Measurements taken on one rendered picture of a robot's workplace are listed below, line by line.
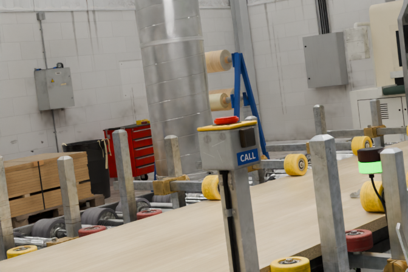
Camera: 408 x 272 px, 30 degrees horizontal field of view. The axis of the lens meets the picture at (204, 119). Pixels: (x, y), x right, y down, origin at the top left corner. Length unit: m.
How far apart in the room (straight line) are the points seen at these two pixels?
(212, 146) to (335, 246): 0.36
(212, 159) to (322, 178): 0.29
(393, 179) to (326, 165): 0.26
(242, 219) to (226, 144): 0.13
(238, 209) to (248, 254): 0.08
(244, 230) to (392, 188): 0.50
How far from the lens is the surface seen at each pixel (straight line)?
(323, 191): 1.43
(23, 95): 9.70
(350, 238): 1.75
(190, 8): 5.65
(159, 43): 5.57
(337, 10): 11.92
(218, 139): 1.19
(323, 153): 1.41
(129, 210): 2.51
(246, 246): 1.23
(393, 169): 1.64
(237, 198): 1.21
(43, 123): 9.85
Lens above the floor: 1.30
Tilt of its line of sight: 3 degrees down
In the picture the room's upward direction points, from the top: 7 degrees counter-clockwise
